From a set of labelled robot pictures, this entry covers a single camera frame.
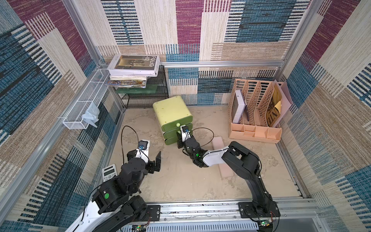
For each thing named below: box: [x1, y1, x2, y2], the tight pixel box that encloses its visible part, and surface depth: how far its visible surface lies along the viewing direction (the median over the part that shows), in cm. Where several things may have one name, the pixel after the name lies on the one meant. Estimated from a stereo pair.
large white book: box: [107, 54, 161, 77], surface depth 85 cm
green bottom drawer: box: [164, 136, 178, 145], surface depth 96 cm
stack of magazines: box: [105, 75, 148, 89], surface depth 83 cm
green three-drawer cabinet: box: [152, 95, 194, 145], surface depth 91 cm
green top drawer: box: [161, 115, 194, 132], surface depth 86 cm
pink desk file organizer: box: [228, 78, 283, 144], surface depth 101 cm
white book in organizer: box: [232, 89, 247, 124], surface depth 99 cm
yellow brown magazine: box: [266, 85, 282, 128], surface depth 95 cm
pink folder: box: [272, 79, 294, 128], surface depth 87 cm
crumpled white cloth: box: [81, 101, 100, 129], surface depth 69 cm
